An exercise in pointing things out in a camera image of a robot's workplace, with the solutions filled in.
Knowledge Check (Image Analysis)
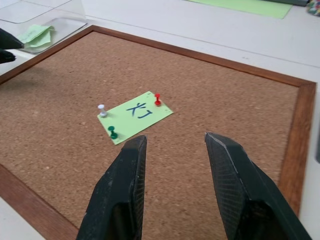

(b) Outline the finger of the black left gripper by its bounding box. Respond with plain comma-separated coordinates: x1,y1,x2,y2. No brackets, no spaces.
0,48,17,65
0,27,25,50

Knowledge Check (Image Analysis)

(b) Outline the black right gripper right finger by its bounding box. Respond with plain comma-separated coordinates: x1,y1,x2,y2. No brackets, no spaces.
204,132,314,240

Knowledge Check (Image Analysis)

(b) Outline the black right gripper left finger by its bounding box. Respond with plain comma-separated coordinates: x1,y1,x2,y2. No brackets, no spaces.
75,134,148,240

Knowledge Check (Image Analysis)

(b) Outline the plain green paper note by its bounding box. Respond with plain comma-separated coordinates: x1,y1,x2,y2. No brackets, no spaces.
24,25,56,50
16,23,52,44

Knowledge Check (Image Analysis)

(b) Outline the clear plastic box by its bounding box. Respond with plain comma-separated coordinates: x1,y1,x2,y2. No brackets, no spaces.
0,0,89,55

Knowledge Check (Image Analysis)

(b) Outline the green note with blue writing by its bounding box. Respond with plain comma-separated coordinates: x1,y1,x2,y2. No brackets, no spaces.
96,90,174,146

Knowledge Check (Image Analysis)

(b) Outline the green pushpin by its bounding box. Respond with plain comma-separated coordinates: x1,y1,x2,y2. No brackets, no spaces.
107,125,119,140

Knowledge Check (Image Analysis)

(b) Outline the white pushpin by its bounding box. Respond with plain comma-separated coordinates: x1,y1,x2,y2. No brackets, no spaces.
97,104,108,118

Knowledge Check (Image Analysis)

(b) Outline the light green mat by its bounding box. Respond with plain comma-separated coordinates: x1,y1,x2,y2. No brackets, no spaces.
183,0,294,20

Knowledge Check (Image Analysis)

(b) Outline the dark grey flat object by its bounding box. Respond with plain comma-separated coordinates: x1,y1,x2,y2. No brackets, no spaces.
268,0,310,7

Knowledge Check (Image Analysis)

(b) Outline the colourful patterned object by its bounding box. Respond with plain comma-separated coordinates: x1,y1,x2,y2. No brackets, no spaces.
306,0,320,17

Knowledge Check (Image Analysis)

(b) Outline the cork board with wooden frame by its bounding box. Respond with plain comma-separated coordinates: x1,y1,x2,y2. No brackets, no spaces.
0,24,317,240

